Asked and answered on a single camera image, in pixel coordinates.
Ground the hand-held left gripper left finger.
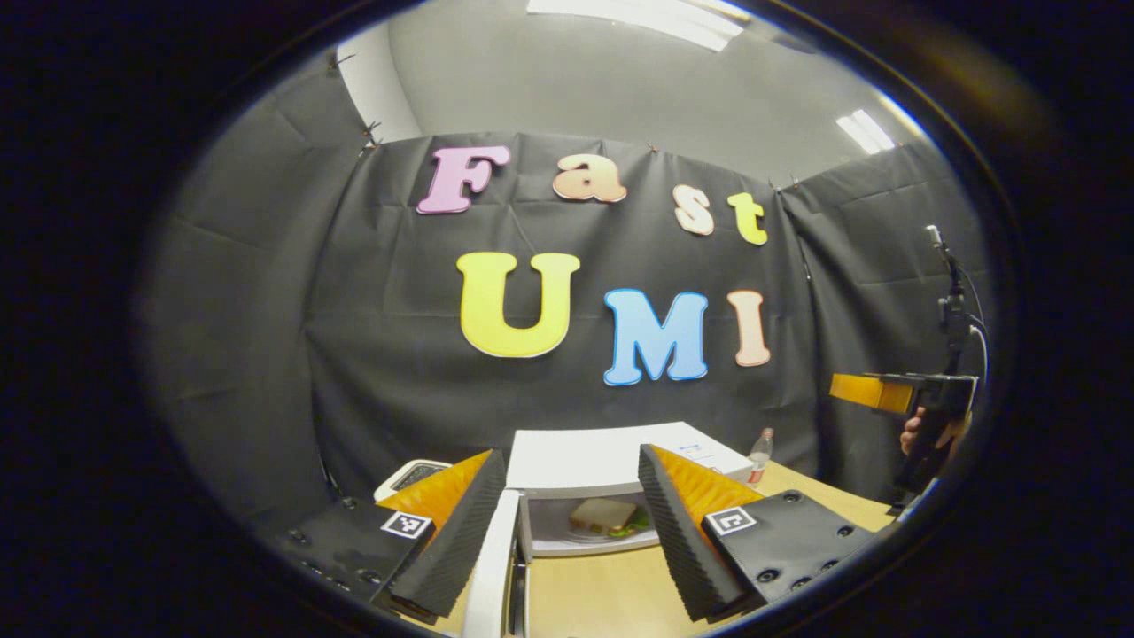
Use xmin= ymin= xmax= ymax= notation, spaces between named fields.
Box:
xmin=257 ymin=449 xmax=508 ymax=619

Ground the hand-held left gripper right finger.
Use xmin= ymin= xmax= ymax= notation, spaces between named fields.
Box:
xmin=638 ymin=443 xmax=878 ymax=623

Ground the white microwave oven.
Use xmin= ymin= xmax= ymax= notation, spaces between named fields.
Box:
xmin=461 ymin=422 xmax=754 ymax=638

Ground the white toaster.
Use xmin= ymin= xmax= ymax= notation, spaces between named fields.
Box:
xmin=374 ymin=459 xmax=453 ymax=502

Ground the clear plastic bottle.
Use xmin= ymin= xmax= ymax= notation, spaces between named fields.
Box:
xmin=747 ymin=428 xmax=775 ymax=486

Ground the black backdrop cloth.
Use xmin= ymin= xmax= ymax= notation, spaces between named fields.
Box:
xmin=142 ymin=53 xmax=998 ymax=533

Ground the small ceiling light panel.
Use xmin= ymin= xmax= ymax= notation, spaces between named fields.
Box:
xmin=836 ymin=108 xmax=897 ymax=154

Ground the large ceiling light panel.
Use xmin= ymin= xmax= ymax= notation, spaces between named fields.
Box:
xmin=527 ymin=0 xmax=745 ymax=52

